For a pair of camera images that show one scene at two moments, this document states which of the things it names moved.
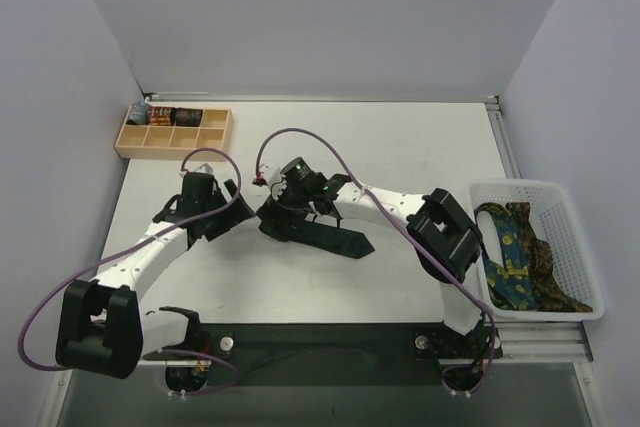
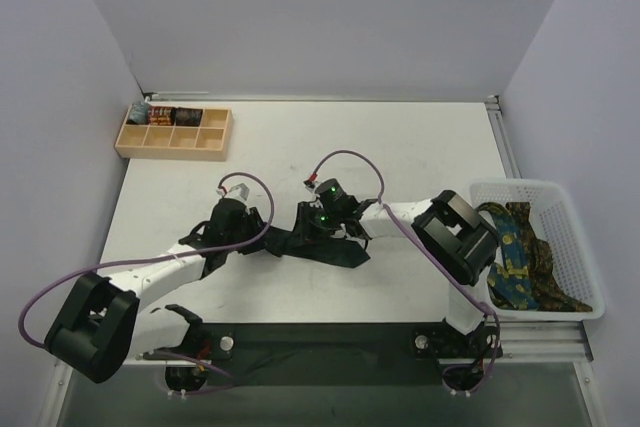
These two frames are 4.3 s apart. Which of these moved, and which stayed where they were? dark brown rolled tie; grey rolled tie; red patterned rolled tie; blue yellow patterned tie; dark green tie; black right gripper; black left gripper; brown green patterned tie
Moved: black right gripper; black left gripper; dark green tie
Stayed: red patterned rolled tie; brown green patterned tie; blue yellow patterned tie; grey rolled tie; dark brown rolled tie
